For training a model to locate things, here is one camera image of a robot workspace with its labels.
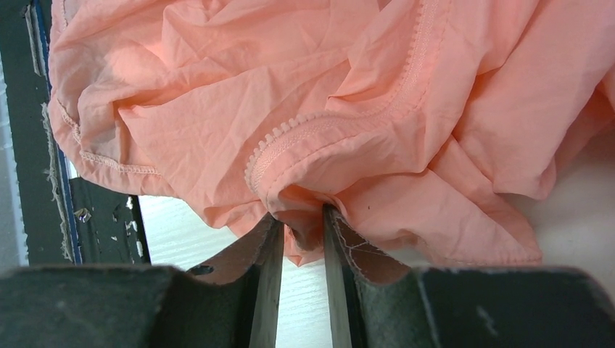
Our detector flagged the salmon orange jacket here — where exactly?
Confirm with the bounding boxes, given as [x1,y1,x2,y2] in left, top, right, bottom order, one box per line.
[49,1,614,265]

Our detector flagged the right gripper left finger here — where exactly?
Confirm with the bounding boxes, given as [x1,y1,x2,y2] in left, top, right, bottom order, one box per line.
[1,215,284,347]

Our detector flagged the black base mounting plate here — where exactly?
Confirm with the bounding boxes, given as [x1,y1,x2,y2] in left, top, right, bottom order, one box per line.
[1,1,151,265]

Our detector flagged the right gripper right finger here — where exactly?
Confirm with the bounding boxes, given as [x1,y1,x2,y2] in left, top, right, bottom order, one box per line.
[323,204,614,347]

